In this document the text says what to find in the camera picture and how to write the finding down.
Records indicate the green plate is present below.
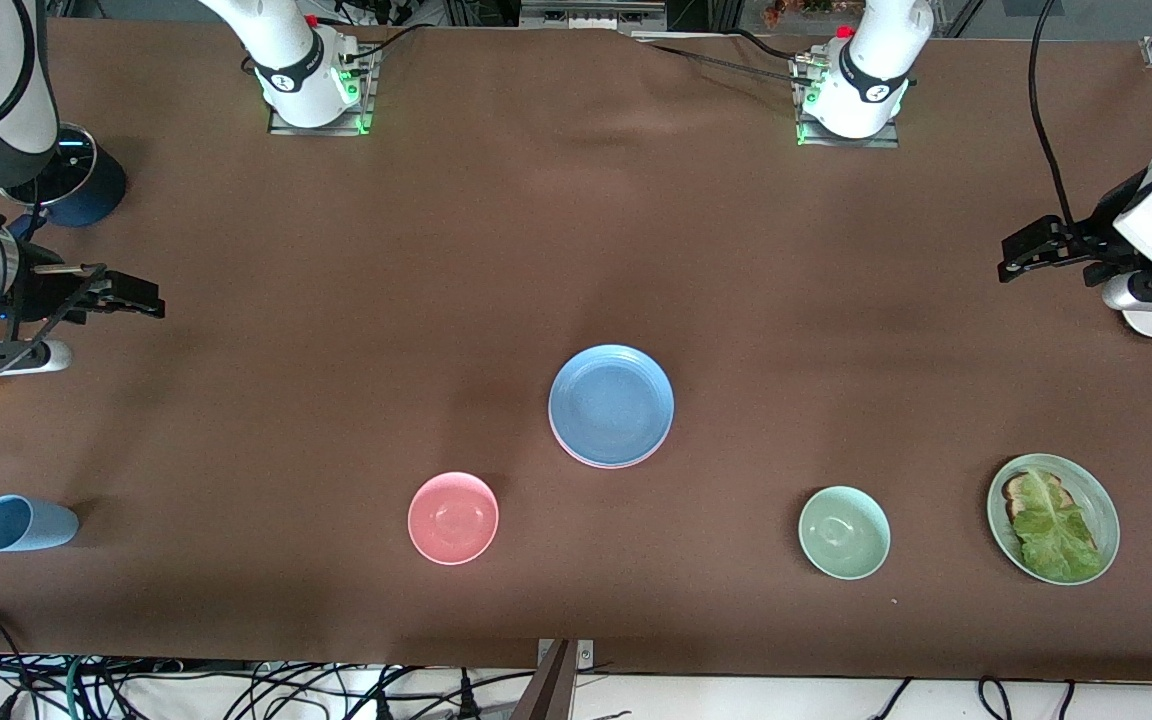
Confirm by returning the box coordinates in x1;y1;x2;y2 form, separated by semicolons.
986;453;1121;587

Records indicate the black base cable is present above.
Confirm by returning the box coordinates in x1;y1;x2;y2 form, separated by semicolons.
636;28;809;87
344;18;432;63

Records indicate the black left base cable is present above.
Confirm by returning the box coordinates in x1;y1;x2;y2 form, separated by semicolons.
636;28;809;87

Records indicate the blue plate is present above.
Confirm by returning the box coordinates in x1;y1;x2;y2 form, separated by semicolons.
548;344;676;467

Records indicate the pink bowl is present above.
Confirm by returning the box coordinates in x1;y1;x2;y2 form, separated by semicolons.
407;471;500;567

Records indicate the green lettuce leaf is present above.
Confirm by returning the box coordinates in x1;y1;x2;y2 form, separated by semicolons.
1011;468;1104;583

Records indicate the green bowl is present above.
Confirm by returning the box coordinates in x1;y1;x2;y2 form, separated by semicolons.
798;485;892;581

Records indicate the dark slanted post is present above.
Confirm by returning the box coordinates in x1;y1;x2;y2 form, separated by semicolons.
511;640;577;720

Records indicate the dark blue bowl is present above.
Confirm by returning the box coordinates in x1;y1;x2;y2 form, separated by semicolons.
0;122;128;237

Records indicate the toast slice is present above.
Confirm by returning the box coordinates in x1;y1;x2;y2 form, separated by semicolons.
1002;472;1072;521

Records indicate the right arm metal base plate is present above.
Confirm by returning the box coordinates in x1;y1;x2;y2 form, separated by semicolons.
268;45;379;136

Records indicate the pink plate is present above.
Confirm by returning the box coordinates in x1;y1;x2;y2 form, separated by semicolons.
550;420;675;471

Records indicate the grey metal box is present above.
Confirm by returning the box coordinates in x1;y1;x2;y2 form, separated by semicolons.
519;0;669;33

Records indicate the blue cup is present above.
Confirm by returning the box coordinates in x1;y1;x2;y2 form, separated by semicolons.
0;494;80;553

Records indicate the brown table cloth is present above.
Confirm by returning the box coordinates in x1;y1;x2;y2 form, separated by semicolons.
0;20;1152;683

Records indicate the black right base cable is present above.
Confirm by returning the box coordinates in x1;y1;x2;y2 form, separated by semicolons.
344;18;432;63

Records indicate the small metal table bracket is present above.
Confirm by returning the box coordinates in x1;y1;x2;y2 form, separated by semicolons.
536;638;595;667

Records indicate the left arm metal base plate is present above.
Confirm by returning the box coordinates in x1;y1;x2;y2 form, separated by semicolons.
791;55;902;149

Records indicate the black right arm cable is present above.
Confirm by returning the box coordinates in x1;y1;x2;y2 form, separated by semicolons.
0;0;107;373

